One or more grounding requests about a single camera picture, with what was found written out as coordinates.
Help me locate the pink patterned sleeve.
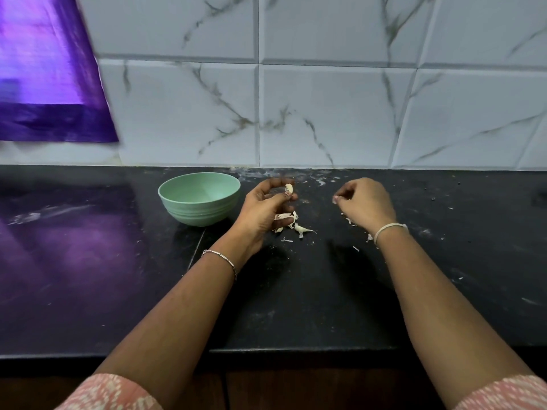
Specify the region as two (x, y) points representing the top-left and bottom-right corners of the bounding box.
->
(55, 373), (164, 410)
(453, 375), (547, 410)

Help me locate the person's left forearm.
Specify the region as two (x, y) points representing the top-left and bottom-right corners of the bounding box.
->
(94, 247), (253, 398)

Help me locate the silver right wrist bracelet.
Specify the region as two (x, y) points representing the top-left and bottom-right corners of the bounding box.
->
(373, 222), (410, 248)

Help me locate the person's right forearm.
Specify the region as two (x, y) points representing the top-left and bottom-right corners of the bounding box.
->
(376, 228), (533, 398)

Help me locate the silver left wrist bracelet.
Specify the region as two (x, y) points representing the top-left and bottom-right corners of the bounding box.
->
(201, 248), (239, 281)

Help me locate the garlic clove cluster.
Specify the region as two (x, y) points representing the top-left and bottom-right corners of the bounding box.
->
(272, 210), (317, 241)

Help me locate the pink patterned right sleeve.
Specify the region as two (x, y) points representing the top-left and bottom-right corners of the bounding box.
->
(453, 375), (547, 410)

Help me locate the mint green bowl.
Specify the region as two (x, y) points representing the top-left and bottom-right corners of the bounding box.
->
(157, 171), (243, 228)

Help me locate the pink patterned left sleeve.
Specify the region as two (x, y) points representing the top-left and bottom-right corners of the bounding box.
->
(55, 373), (164, 410)

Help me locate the person's left hand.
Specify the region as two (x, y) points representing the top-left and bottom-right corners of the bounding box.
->
(228, 177), (300, 258)

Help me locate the purple cloth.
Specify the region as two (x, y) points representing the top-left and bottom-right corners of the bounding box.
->
(0, 0), (120, 144)

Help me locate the silver wrist bracelet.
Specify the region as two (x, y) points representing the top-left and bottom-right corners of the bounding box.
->
(373, 222), (410, 248)
(201, 248), (239, 281)

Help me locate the person's right hand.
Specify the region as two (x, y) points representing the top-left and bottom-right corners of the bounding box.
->
(332, 177), (400, 237)

